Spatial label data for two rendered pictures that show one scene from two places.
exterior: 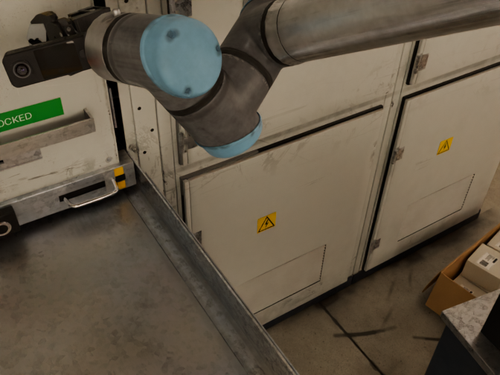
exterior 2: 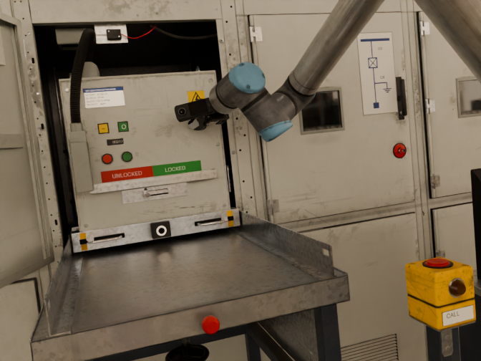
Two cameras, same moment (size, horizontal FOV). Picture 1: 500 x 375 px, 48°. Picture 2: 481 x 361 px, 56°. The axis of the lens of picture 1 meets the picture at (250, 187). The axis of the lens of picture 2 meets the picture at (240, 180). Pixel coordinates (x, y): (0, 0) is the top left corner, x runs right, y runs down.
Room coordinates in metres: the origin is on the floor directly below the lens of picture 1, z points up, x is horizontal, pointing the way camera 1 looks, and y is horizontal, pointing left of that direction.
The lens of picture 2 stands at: (-0.58, -0.22, 1.15)
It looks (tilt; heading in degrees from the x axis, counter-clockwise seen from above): 5 degrees down; 17
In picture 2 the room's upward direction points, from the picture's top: 6 degrees counter-clockwise
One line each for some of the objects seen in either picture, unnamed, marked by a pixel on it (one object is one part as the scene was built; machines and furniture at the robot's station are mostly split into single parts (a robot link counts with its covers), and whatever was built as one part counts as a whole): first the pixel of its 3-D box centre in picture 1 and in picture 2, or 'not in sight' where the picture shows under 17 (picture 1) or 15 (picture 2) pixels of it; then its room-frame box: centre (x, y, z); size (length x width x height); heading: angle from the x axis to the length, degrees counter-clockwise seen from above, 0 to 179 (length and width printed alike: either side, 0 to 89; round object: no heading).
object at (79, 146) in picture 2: not in sight; (81, 161); (0.56, 0.60, 1.14); 0.08 x 0.05 x 0.17; 34
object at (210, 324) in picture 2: not in sight; (209, 323); (0.18, 0.10, 0.82); 0.04 x 0.03 x 0.03; 34
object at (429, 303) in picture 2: not in sight; (439, 291); (0.25, -0.31, 0.85); 0.08 x 0.08 x 0.10; 34
